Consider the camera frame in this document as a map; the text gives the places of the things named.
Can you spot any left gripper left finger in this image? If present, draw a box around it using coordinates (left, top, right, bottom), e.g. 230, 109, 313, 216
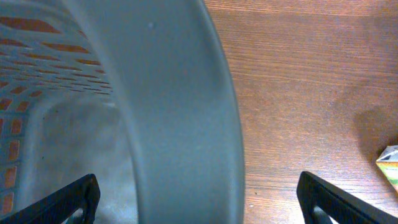
1, 174, 101, 224

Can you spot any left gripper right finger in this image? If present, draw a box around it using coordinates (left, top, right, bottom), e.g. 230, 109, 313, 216
297, 171, 397, 224

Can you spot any green tissue pack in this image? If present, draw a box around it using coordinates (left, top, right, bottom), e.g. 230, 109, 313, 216
376, 145, 397, 191

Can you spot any grey plastic basket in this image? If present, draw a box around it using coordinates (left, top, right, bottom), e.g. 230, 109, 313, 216
1, 1, 244, 223

